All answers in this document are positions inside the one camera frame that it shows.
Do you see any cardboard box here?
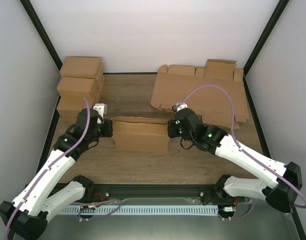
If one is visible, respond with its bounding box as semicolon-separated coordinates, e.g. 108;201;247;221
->
112;116;170;153
57;77;105;98
57;88;100;121
60;56;103;79

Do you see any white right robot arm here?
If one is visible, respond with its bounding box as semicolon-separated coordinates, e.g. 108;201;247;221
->
167;107;302;213

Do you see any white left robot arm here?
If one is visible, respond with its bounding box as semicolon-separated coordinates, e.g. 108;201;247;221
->
0;103;113;240

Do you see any stack of flat cardboard sheets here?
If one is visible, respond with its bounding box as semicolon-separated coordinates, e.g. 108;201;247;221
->
151;64;250;129

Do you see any upright cardboard sheet at back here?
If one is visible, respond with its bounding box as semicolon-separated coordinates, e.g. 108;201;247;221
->
204;59;236;82

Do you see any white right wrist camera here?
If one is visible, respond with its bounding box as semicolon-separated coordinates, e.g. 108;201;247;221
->
172;102;188;112

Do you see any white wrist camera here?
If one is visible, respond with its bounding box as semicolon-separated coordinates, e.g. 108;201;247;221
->
172;102;188;112
93;103;107;124

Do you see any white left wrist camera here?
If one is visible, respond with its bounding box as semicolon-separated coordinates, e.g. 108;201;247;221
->
93;103;107;124

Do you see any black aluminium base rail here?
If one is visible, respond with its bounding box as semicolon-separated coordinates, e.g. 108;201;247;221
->
25;183;258;201

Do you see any light blue slotted cable duct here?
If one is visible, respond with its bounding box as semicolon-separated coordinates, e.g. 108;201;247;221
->
59;205;218;216

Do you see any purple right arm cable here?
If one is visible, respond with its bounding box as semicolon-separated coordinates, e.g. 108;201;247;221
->
176;84;306;210

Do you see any left black frame post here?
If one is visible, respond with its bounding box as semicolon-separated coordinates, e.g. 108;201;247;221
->
20;0;63;70

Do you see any black frame post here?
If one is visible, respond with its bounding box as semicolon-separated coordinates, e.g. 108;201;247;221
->
243;0;290;72
20;0;63;70

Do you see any right black frame post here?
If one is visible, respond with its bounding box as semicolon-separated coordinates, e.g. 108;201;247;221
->
243;0;290;72

